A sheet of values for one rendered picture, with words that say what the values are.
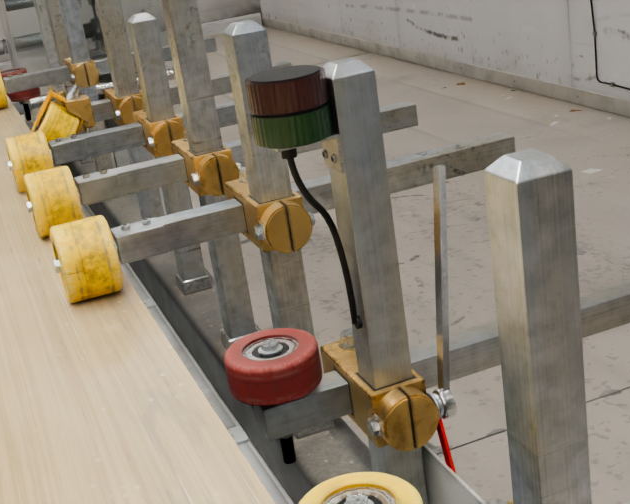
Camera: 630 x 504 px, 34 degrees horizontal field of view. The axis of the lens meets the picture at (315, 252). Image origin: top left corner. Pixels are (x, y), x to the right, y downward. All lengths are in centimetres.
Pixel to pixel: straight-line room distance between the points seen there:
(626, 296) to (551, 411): 41
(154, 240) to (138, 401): 26
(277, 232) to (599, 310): 32
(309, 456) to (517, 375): 52
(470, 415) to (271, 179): 158
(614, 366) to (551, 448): 211
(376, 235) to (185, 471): 23
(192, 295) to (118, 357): 66
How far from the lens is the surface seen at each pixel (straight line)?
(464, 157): 117
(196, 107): 126
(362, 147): 78
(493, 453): 239
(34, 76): 227
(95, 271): 103
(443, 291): 86
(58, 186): 127
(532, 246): 57
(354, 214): 79
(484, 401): 259
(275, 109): 75
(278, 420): 88
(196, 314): 150
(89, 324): 101
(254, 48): 101
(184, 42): 124
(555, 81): 550
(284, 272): 106
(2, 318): 108
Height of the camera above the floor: 127
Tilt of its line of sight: 20 degrees down
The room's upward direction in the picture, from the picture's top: 9 degrees counter-clockwise
